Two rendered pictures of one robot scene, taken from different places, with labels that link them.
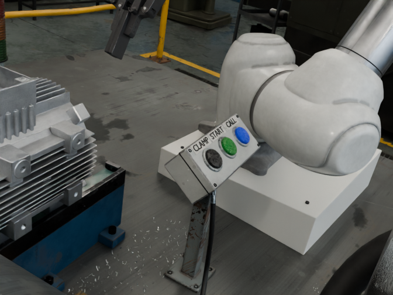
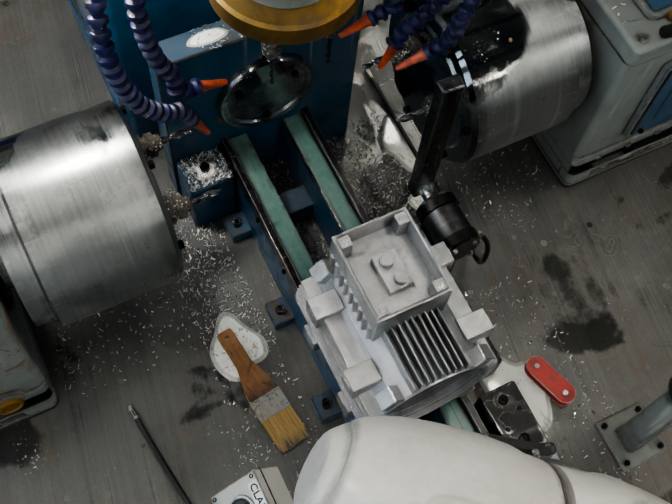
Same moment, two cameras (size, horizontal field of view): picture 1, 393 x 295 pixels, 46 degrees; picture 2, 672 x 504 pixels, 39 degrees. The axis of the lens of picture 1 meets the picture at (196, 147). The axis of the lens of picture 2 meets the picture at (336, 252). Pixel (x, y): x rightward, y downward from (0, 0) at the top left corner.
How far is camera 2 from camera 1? 1.06 m
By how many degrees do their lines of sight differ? 77
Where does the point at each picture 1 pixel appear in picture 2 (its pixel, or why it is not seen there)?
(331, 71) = not seen: outside the picture
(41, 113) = (389, 351)
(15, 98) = (362, 303)
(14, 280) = (91, 218)
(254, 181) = not seen: outside the picture
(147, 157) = not seen: outside the picture
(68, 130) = (355, 373)
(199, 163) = (238, 485)
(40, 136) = (361, 346)
